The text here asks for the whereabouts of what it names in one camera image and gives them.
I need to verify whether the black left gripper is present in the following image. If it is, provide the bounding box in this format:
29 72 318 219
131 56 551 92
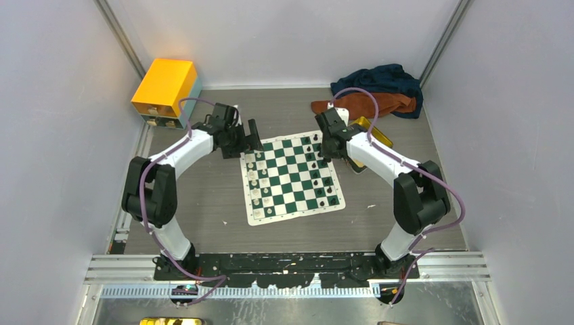
223 119 264 159

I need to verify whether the gold metal tin tray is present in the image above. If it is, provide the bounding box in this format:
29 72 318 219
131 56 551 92
345 116 393 174

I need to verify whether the green white chess mat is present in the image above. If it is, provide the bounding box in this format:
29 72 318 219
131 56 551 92
240 131 346 226

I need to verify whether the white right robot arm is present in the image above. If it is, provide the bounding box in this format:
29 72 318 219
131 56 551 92
315 108 451 278

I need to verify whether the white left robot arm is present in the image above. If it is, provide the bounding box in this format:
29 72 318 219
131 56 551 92
121 103 263 280

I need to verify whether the orange brown cloth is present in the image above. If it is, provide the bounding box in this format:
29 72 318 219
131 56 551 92
334 92 417 119

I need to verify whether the dark blue cloth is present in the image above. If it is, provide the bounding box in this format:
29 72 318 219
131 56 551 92
330 64 424 119

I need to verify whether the yellow teal drawer box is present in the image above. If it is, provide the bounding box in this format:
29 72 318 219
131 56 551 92
131 58 203 129

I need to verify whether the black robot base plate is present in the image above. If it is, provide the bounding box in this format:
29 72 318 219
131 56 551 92
153 252 419 288

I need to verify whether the aluminium wall rail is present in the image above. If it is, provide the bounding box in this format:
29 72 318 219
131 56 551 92
420 0 474 88
93 0 146 79

